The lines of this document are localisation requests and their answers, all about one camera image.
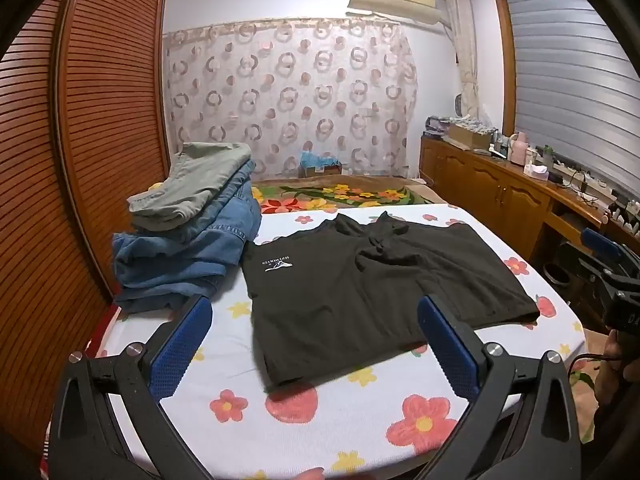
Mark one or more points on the pink tissue box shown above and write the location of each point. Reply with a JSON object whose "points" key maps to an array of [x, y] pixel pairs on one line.
{"points": [[536, 172]]}

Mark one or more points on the person's right hand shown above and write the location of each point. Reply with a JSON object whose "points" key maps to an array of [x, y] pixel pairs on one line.
{"points": [[610, 355]]}

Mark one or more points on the white power strip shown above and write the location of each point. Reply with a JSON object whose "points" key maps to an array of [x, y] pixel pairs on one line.
{"points": [[592, 177]]}

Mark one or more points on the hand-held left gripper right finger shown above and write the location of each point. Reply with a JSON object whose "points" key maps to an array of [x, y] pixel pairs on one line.
{"points": [[450, 352]]}

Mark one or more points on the dark trash bin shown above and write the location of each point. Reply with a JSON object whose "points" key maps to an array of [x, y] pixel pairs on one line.
{"points": [[556, 275]]}

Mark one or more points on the white floral bed sheet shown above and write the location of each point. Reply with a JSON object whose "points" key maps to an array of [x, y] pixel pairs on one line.
{"points": [[300, 435]]}

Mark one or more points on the wooden sideboard cabinet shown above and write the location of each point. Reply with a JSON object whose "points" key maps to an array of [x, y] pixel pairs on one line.
{"points": [[480, 185]]}

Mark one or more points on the wooden louvred wardrobe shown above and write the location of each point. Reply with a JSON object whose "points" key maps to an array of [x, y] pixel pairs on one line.
{"points": [[100, 110]]}

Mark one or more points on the wooden window frame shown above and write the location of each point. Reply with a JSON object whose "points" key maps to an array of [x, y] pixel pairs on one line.
{"points": [[505, 50]]}

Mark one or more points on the cardboard box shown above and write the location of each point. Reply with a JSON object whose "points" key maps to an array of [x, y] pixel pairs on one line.
{"points": [[467, 137]]}

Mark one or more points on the pile of folded jeans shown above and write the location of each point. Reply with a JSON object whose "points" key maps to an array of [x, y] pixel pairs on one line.
{"points": [[237, 202]]}

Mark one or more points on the beige tied curtain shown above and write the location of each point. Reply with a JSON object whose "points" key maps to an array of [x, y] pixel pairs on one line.
{"points": [[467, 50]]}

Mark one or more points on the grey-green folded pants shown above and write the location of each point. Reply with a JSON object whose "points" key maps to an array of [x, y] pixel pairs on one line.
{"points": [[195, 180]]}

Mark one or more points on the dark blue folded jeans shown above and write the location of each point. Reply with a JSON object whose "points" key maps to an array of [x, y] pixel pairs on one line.
{"points": [[170, 270]]}

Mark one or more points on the grey window blind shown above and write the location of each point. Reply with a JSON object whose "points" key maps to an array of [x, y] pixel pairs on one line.
{"points": [[575, 75]]}

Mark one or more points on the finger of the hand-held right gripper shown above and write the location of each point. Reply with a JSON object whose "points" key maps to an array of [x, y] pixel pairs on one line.
{"points": [[605, 243], [577, 262]]}

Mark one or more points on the circle patterned curtain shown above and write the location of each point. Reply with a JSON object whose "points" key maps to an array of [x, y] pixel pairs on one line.
{"points": [[300, 100]]}

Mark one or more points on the brown floral blanket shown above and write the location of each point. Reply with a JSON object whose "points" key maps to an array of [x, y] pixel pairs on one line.
{"points": [[350, 192]]}

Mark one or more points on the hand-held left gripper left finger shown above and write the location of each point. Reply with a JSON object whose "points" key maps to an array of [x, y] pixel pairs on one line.
{"points": [[180, 347]]}

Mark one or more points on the black polo shirt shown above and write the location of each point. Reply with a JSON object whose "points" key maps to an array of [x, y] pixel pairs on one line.
{"points": [[340, 310]]}

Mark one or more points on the box with blue cloth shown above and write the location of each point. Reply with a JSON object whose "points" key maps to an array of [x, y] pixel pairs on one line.
{"points": [[320, 162]]}

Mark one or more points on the pink thermos jug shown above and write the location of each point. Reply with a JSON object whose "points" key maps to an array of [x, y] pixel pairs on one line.
{"points": [[519, 150]]}

